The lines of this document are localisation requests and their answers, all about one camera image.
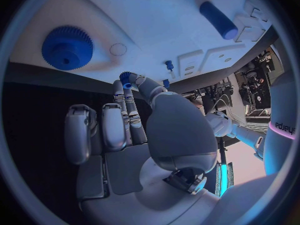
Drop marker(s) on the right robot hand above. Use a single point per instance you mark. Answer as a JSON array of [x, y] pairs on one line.
[[180, 131]]

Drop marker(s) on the small blue gear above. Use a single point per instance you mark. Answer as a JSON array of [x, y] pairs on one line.
[[124, 78]]

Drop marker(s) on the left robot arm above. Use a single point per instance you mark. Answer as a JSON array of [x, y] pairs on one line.
[[236, 129]]

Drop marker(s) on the white task board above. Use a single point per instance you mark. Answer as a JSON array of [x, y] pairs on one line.
[[150, 22]]

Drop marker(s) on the small blue block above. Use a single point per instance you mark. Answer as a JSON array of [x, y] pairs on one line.
[[166, 83]]

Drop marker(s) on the glowing light bar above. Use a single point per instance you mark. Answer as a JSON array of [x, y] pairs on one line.
[[223, 180]]

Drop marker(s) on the small blue plug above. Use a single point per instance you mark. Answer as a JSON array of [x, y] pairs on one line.
[[169, 64]]

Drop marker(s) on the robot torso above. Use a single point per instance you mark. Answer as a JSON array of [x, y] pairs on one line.
[[281, 127]]

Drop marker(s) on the long blue cylinder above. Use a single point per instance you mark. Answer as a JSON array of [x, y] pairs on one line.
[[218, 19]]

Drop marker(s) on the large blue gear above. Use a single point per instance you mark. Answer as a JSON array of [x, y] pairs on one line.
[[67, 48]]

